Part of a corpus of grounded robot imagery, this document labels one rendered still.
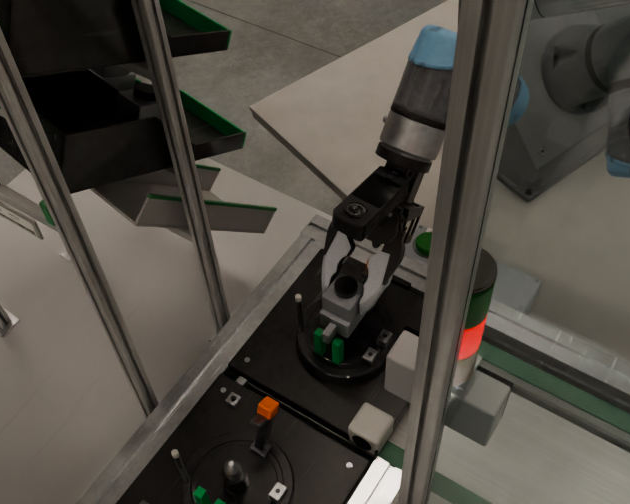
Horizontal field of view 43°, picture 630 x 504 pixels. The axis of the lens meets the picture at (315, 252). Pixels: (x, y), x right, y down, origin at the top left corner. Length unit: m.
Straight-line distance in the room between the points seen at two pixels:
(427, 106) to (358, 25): 2.30
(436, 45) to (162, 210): 0.39
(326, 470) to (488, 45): 0.70
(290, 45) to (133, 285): 1.95
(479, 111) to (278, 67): 2.61
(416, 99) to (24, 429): 0.74
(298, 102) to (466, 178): 1.13
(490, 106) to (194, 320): 0.90
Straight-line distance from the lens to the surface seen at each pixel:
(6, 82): 0.71
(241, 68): 3.08
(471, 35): 0.44
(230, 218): 1.13
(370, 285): 1.00
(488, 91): 0.45
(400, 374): 0.81
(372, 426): 1.04
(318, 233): 1.25
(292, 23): 3.27
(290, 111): 1.59
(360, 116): 1.58
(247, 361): 1.11
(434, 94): 0.95
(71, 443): 1.24
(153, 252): 1.39
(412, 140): 0.96
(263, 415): 0.97
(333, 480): 1.03
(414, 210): 1.01
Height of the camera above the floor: 1.93
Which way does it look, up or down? 52 degrees down
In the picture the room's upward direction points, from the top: 3 degrees counter-clockwise
